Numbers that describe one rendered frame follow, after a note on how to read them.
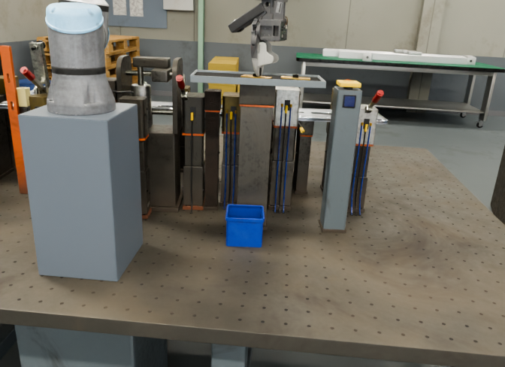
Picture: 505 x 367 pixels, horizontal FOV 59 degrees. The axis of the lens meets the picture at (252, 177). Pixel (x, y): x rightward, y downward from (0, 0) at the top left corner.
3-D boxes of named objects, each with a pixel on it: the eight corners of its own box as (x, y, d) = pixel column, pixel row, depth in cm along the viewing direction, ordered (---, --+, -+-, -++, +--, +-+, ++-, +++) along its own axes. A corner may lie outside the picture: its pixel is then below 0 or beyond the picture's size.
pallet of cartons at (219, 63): (267, 104, 726) (270, 59, 702) (263, 119, 613) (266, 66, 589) (214, 100, 732) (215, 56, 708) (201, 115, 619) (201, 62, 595)
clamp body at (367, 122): (358, 203, 164) (372, 104, 152) (367, 217, 153) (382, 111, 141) (339, 202, 164) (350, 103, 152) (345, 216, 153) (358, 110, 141)
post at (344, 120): (341, 222, 147) (358, 87, 133) (346, 233, 140) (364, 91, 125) (318, 221, 147) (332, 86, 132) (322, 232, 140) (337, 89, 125)
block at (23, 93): (42, 188, 163) (29, 86, 151) (37, 192, 160) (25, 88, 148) (32, 188, 163) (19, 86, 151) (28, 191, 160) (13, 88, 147)
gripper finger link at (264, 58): (270, 77, 122) (273, 42, 120) (250, 76, 124) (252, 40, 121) (273, 77, 125) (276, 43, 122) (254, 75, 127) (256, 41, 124)
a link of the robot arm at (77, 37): (45, 68, 96) (37, 0, 91) (55, 62, 108) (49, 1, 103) (104, 69, 98) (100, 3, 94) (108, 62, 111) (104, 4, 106)
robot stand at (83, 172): (117, 282, 109) (107, 120, 96) (38, 275, 111) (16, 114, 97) (143, 243, 128) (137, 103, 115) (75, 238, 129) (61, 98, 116)
